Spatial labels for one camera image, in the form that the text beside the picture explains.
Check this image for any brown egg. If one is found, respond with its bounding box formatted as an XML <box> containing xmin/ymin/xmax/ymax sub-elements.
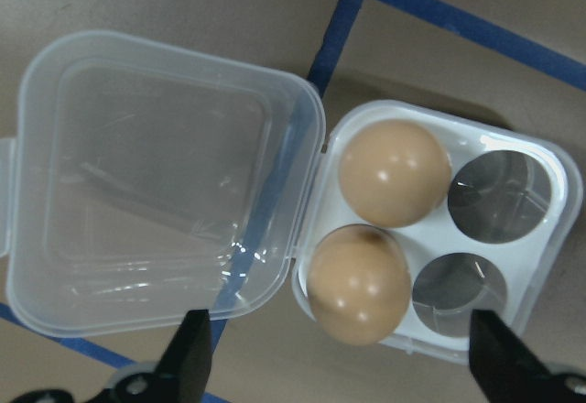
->
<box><xmin>337</xmin><ymin>118</ymin><xmax>453</xmax><ymax>229</ymax></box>
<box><xmin>306</xmin><ymin>223</ymin><xmax>413</xmax><ymax>347</ymax></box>

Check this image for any clear plastic egg box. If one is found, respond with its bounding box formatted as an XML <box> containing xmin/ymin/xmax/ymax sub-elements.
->
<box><xmin>0</xmin><ymin>29</ymin><xmax>576</xmax><ymax>367</ymax></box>

